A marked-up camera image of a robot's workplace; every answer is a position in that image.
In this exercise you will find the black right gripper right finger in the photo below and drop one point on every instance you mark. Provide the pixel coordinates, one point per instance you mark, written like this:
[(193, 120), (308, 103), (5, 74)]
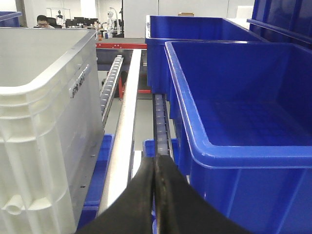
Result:
[(181, 210)]

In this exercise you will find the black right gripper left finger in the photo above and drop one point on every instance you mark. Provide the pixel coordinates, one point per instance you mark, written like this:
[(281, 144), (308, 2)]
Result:
[(131, 212)]

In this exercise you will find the white plastic Totelife tote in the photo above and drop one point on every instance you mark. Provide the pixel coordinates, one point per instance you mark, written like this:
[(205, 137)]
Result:
[(50, 127)]

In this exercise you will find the lower blue bin left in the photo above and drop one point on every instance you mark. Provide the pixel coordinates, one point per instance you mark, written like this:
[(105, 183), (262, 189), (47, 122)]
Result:
[(94, 194)]

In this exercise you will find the lower blue bin middle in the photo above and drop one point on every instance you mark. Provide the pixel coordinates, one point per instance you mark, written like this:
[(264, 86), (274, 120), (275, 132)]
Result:
[(149, 148)]

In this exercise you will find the near blue plastic bin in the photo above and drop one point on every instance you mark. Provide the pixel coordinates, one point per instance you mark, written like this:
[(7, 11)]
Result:
[(243, 118)]

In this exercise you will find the blue plastic bin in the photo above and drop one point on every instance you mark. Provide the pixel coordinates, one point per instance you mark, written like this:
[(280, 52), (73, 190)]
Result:
[(243, 118), (160, 29)]

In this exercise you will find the red shelf crossbeam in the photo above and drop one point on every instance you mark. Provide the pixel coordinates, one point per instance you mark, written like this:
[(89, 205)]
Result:
[(121, 45)]

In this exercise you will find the far blue plastic bin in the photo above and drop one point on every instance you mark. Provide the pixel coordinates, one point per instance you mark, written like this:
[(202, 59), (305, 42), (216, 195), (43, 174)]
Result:
[(160, 29)]

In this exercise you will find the stacked blue bin top right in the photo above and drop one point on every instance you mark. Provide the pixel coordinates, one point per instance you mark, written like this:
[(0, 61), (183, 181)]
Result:
[(283, 21)]

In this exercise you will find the blue bin top left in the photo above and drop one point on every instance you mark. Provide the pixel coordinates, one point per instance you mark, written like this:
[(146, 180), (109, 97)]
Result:
[(10, 19)]

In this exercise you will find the right roller conveyor track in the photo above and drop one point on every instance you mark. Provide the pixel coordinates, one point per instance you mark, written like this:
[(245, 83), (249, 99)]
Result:
[(162, 135)]

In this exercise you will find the roller conveyor track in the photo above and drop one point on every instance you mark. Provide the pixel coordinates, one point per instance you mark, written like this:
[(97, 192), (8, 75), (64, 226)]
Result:
[(107, 92), (162, 135)]

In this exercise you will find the left roller conveyor track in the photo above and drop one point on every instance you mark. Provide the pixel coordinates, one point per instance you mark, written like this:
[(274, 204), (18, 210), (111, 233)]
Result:
[(107, 92)]

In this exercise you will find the white humanoid robot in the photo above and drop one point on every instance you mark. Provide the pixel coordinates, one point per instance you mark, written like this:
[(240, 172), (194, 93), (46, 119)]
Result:
[(110, 23)]

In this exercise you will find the seated person with glasses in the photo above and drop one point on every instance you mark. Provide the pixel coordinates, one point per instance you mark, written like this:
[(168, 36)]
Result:
[(42, 22)]

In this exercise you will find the silver metal divider rail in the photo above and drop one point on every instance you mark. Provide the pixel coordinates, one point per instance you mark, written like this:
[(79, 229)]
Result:
[(120, 164)]

